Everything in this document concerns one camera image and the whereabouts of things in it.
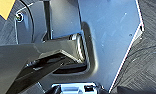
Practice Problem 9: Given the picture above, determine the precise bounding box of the thin dark cable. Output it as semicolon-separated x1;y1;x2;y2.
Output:
18;0;37;44

